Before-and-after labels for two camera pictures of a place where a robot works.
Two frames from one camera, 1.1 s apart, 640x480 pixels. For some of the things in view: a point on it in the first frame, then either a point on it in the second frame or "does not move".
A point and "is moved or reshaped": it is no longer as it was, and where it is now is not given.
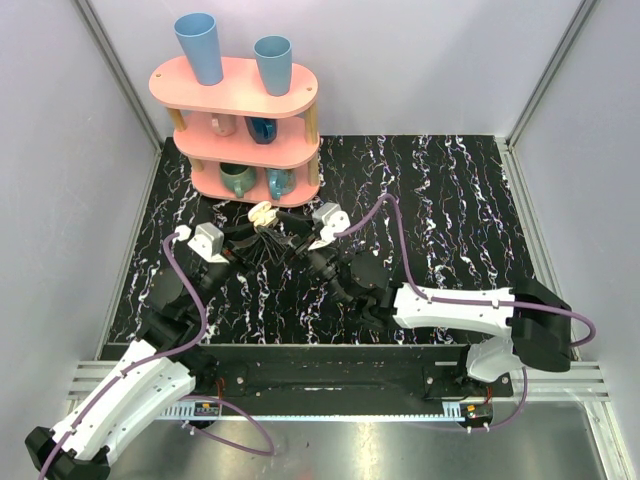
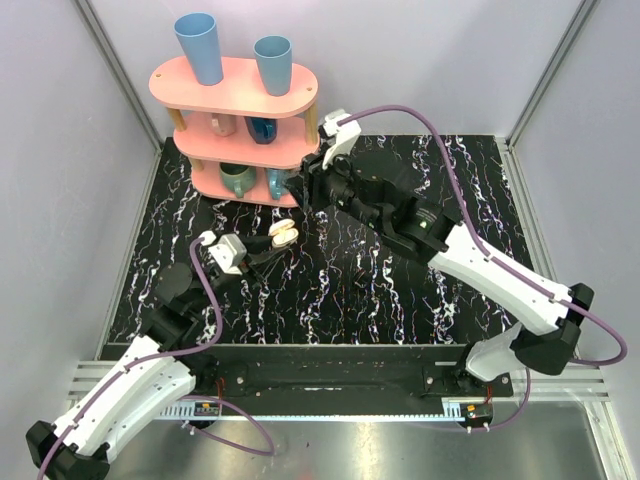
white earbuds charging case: x=261 y=214 is moved or reshaped
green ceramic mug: x=237 y=177 does not move
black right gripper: x=304 y=231 -> x=311 y=179
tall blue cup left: x=199 y=36 does not move
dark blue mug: x=263 y=130 does not move
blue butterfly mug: x=281 y=181 does not move
